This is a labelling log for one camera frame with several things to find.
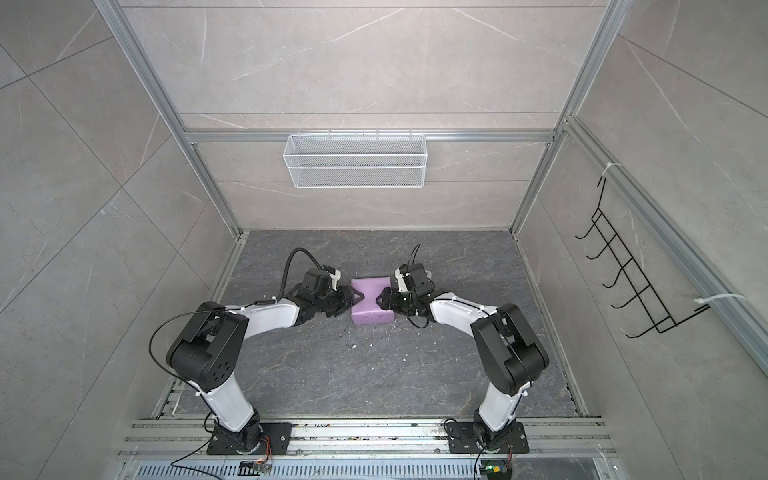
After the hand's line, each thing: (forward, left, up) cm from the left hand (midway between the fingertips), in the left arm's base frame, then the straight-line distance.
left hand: (362, 293), depth 93 cm
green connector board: (-46, -33, -7) cm, 57 cm away
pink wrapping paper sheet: (-7, -2, +1) cm, 7 cm away
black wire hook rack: (-12, -64, +26) cm, 70 cm away
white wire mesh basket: (+39, +1, +22) cm, 45 cm away
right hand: (-2, -7, -1) cm, 7 cm away
